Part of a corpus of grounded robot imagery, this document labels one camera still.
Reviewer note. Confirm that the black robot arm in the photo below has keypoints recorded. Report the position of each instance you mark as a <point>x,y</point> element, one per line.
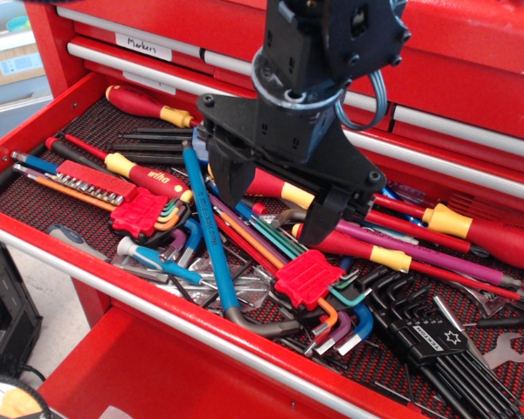
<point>324,46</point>

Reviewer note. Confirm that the grey blue handle screwdriver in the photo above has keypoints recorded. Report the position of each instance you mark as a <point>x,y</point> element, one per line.
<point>71,237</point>

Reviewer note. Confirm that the red bit holder with bits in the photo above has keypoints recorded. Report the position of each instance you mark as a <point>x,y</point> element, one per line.
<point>105,187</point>

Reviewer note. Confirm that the red yellow screwdriver right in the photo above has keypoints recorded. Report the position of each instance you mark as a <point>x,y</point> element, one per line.
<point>502,239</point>

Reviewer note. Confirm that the large red yellow screwdriver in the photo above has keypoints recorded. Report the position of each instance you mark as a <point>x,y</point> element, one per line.
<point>268,185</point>

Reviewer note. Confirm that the red black mesh drawer liner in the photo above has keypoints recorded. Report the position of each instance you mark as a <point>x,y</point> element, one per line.
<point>353,385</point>

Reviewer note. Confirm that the blue white precision screwdriver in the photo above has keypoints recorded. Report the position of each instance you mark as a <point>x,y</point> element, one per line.
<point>152,259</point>

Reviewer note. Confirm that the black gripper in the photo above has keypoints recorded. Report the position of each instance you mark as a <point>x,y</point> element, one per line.
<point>299,140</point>

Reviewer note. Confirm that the small silver flat wrench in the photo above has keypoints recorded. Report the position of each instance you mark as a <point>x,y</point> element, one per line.
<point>503,351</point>

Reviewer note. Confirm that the black box on floor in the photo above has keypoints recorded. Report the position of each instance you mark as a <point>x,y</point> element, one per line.
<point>20,321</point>

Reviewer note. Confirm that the red tool chest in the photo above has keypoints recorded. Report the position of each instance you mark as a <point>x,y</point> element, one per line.
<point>462,72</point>

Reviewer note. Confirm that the left colourful hex key set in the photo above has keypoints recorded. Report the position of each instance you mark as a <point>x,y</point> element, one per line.
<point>147,219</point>

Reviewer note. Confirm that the red yellow screwdriver back left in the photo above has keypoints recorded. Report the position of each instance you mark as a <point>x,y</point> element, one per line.
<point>138,103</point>

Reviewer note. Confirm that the purple long hex key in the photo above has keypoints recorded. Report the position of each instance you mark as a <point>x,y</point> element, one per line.
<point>435,258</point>

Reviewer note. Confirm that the open red drawer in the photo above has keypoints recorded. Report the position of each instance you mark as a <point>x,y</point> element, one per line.
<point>415,157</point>

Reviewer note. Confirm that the black Tekton torx key set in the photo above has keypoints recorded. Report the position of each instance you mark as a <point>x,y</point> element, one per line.
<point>429,344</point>

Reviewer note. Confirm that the white Markers label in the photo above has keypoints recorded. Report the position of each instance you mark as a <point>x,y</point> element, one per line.
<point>142,46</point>

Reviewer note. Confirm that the lower red drawer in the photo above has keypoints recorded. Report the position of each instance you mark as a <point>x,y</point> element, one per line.
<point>148,370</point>

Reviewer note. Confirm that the blue metal pen tool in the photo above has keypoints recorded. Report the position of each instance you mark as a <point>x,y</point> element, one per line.
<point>391,194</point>

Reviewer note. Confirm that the slim red yellow screwdriver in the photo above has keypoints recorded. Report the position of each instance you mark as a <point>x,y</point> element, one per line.
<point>341,244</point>

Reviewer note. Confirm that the colourful hex key set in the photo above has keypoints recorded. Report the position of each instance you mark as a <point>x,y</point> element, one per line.
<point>306,278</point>
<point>147,219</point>

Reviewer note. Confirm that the blue holder black hex keys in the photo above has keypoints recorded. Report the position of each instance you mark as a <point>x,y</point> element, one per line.
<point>158,145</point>

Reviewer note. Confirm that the wiha red yellow screwdriver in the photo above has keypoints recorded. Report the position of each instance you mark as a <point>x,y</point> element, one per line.
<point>156,181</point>

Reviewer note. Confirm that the centre colourful hex key set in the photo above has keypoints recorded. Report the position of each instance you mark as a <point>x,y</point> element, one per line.
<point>306,278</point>

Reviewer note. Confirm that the long blue hex key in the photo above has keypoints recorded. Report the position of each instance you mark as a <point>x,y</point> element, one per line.
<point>225,286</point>

